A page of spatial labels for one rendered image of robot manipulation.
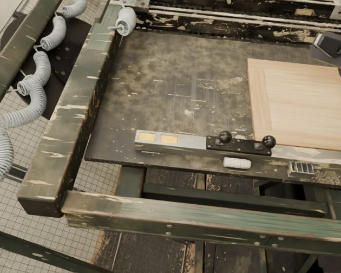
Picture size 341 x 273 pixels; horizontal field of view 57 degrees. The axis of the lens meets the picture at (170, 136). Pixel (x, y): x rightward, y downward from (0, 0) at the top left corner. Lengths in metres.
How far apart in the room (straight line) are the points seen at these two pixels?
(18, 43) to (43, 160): 0.91
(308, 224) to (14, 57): 1.37
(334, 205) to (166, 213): 0.53
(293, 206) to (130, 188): 0.50
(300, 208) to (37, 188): 0.75
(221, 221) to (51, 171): 0.46
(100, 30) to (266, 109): 0.69
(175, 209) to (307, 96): 0.70
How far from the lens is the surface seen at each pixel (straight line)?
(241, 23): 1.49
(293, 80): 1.34
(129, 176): 0.99
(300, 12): 1.79
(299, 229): 0.91
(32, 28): 1.81
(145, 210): 0.84
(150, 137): 0.98
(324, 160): 1.08
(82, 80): 1.09
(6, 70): 1.59
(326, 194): 1.12
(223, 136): 0.86
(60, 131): 0.95
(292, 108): 1.22
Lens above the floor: 2.02
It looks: 25 degrees down
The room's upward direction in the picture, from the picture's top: 62 degrees counter-clockwise
